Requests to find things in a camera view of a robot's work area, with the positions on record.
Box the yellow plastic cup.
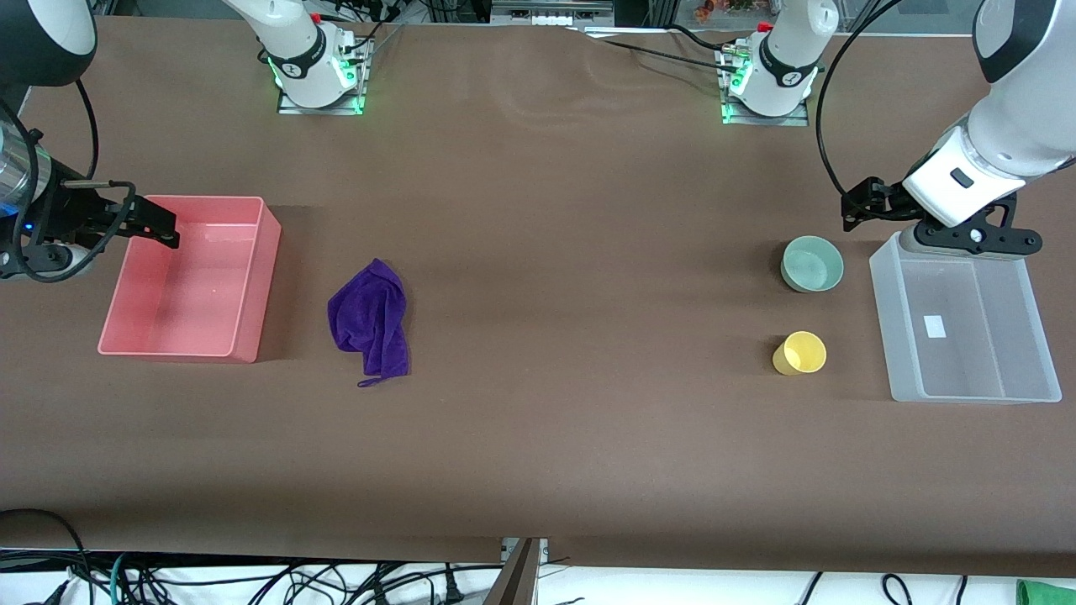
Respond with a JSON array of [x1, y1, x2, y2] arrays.
[[773, 331, 827, 376]]

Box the purple cloth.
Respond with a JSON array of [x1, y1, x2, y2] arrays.
[[327, 258, 412, 388]]

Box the pink plastic bin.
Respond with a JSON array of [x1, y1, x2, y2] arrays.
[[98, 195, 282, 364]]

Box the clear plastic bin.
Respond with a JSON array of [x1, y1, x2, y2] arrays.
[[868, 231, 1063, 406]]

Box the white power strip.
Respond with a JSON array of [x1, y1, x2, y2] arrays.
[[491, 0, 616, 28]]

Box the green object on floor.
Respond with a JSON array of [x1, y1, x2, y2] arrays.
[[1015, 578, 1076, 605]]

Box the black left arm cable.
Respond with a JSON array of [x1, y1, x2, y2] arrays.
[[817, 0, 900, 203]]

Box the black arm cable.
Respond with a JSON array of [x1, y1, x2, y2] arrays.
[[817, 0, 900, 203], [0, 78, 140, 283]]

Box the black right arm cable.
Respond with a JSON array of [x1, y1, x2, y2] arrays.
[[0, 78, 140, 283]]

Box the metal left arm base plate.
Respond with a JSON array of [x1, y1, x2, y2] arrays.
[[720, 42, 813, 128]]

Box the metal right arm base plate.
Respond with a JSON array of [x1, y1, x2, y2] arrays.
[[277, 32, 372, 117]]

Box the long black table cable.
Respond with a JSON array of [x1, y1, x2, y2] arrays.
[[580, 24, 741, 72]]

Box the thick black floor cable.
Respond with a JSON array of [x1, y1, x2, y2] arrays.
[[0, 508, 95, 605]]

